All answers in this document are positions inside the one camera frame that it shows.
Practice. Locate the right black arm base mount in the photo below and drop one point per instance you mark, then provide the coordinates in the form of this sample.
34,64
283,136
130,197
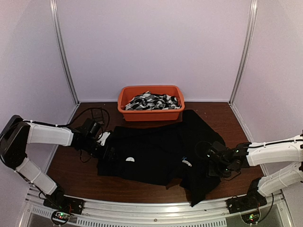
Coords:
244,203

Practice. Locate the black white checkered shirt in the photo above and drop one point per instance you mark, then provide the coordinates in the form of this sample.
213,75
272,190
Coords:
150,101

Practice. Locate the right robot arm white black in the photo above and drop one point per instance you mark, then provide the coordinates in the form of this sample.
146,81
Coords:
287,150

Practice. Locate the orange plastic bin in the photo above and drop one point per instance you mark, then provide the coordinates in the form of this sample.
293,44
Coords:
128,93

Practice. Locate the black t-shirt blue logo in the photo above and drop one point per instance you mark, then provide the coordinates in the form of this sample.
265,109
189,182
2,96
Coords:
158,154

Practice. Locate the right aluminium corner post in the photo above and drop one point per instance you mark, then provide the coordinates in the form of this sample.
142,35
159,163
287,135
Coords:
246,47

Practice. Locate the aluminium corner post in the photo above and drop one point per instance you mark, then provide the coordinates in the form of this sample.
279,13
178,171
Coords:
62,52
246,47

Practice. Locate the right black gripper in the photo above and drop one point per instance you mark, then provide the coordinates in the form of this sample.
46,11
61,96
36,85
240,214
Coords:
210,171

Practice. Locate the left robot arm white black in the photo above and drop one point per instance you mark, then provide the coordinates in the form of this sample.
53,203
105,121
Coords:
18,133

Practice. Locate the left aluminium corner post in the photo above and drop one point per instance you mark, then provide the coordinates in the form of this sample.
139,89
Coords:
62,52

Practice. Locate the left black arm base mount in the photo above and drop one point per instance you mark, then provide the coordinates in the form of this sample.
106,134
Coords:
64,203

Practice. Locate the black brooch display tray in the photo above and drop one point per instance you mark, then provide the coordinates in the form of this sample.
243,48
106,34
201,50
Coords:
97,115

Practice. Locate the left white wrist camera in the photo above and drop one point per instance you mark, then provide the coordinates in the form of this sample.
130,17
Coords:
103,137

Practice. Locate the aluminium front rail frame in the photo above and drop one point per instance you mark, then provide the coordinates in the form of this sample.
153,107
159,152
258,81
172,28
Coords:
212,213

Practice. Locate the round picture brooch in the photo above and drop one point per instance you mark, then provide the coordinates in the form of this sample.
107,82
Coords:
130,159

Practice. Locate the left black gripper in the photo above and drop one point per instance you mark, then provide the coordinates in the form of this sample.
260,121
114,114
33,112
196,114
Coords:
103,156

